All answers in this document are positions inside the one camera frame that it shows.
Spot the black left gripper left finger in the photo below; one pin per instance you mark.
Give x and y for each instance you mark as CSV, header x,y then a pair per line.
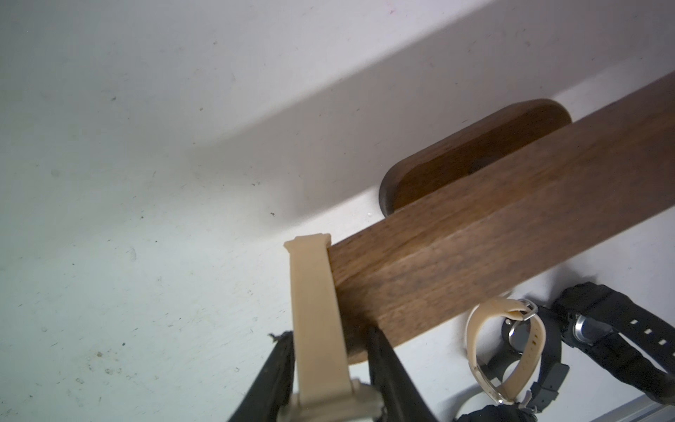
x,y
273,385

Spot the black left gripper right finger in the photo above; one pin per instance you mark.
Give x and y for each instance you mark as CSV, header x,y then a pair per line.
x,y
401,399

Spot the beige band smartwatch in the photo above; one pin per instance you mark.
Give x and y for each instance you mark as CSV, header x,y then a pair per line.
x,y
504,382

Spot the brown wooden watch stand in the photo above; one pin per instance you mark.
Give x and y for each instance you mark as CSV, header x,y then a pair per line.
x,y
487,233

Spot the black square digital watch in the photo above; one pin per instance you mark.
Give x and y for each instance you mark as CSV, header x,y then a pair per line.
x,y
633,345

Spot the black round bracelet watch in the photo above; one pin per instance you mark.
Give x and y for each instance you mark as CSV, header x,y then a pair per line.
x,y
499,413

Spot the dark grey strap watch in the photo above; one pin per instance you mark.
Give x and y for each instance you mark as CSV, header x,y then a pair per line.
x,y
544,385

